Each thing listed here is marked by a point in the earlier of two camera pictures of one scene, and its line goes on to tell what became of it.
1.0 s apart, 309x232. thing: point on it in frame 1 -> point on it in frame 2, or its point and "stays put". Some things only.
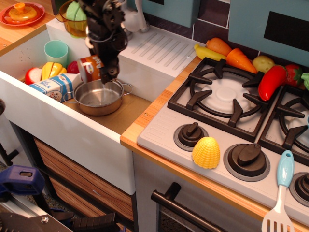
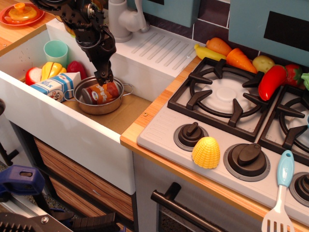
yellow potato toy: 261,63 stays put
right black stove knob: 299,188 stays put
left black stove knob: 186,136 stays put
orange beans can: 89,68 -> 96,94
